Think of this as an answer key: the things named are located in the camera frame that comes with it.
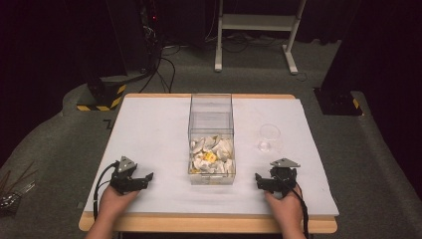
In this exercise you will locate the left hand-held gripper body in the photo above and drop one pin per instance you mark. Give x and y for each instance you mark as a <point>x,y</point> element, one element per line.
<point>123,179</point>

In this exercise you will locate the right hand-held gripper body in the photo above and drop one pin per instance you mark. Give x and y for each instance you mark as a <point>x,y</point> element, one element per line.
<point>283,181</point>

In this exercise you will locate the person's left hand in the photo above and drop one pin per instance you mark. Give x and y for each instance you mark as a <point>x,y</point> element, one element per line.
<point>114,202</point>

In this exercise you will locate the person's right hand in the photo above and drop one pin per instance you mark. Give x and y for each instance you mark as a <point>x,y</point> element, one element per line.
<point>287,210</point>

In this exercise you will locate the white table cover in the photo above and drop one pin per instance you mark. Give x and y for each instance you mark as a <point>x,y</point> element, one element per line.
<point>156,139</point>

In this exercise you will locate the clear glass cup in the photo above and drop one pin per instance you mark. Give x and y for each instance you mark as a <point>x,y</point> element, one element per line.
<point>268,137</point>

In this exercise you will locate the pile of white shells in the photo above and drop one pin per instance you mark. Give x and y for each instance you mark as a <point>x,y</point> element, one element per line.
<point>222,147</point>

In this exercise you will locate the yellow shell piece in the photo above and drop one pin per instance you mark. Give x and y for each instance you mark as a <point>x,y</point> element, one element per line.
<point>209,157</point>

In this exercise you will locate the wooden table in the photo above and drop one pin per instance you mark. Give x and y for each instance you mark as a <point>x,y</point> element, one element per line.
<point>199,224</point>

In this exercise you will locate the black yellow striped stand base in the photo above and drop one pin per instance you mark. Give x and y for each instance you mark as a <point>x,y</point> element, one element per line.
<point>109,99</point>

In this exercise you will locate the clear plastic box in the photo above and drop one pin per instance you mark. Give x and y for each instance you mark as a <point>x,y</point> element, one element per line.
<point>211,113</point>

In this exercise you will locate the metal tool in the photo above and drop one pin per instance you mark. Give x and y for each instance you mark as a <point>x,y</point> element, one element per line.
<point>15,195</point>

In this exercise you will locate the dark equipment tower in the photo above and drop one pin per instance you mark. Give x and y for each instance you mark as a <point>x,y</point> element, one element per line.
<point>149,30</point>

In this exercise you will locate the white metal stand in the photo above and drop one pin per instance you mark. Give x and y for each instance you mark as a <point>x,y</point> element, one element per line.
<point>255,22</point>

